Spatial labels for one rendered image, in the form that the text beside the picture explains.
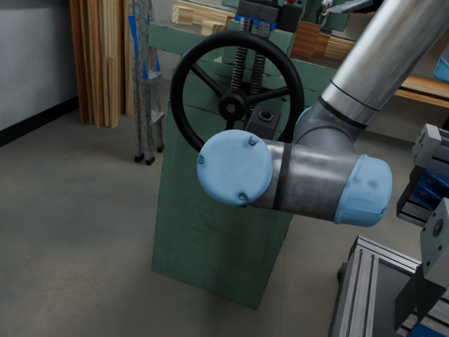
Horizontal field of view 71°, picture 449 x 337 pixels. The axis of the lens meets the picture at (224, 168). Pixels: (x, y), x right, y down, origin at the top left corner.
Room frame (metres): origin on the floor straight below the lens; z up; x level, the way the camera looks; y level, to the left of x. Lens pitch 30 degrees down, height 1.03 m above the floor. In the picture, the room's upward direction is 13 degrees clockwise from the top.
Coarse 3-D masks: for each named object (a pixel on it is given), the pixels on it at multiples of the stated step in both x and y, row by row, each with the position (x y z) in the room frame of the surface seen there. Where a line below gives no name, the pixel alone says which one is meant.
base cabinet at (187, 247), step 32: (192, 128) 0.84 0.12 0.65; (192, 160) 0.84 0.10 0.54; (160, 192) 0.85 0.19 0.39; (192, 192) 0.83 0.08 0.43; (160, 224) 0.85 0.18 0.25; (192, 224) 0.83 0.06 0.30; (224, 224) 0.81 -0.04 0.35; (256, 224) 0.80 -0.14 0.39; (288, 224) 0.78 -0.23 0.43; (160, 256) 0.85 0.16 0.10; (192, 256) 0.83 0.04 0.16; (224, 256) 0.81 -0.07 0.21; (256, 256) 0.79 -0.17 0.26; (224, 288) 0.81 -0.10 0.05; (256, 288) 0.79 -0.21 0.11
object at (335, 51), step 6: (210, 18) 1.00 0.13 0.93; (216, 18) 1.00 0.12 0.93; (222, 18) 1.00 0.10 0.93; (330, 42) 0.95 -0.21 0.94; (330, 48) 0.94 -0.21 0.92; (336, 48) 0.94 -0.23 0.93; (342, 48) 0.94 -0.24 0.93; (348, 48) 0.94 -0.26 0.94; (324, 54) 0.95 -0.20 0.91; (330, 54) 0.94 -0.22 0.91; (336, 54) 0.94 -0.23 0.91; (342, 54) 0.94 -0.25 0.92; (342, 60) 0.94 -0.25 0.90
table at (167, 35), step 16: (160, 32) 0.86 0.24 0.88; (176, 32) 0.86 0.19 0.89; (192, 32) 0.86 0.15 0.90; (160, 48) 0.86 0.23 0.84; (176, 48) 0.85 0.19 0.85; (224, 64) 0.74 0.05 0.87; (304, 64) 0.80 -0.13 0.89; (320, 64) 0.81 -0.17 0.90; (336, 64) 0.86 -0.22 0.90; (272, 80) 0.72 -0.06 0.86; (304, 80) 0.80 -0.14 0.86; (320, 80) 0.79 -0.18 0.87
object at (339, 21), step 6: (336, 0) 1.11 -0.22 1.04; (342, 0) 1.10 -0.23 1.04; (348, 0) 1.10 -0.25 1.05; (330, 12) 1.11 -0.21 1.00; (330, 18) 1.11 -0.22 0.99; (336, 18) 1.10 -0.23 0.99; (342, 18) 1.10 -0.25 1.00; (348, 18) 1.10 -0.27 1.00; (330, 24) 1.11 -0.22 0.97; (336, 24) 1.10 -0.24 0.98; (342, 24) 1.10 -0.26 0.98; (336, 30) 1.10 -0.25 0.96; (342, 30) 1.10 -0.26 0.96
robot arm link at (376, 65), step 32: (384, 0) 0.42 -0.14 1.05; (416, 0) 0.39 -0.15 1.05; (448, 0) 0.38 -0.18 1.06; (384, 32) 0.39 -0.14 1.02; (416, 32) 0.38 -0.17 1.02; (352, 64) 0.40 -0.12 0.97; (384, 64) 0.39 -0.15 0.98; (416, 64) 0.40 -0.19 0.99; (320, 96) 0.42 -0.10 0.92; (352, 96) 0.39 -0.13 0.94; (384, 96) 0.39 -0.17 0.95; (320, 128) 0.37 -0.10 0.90; (352, 128) 0.39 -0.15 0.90
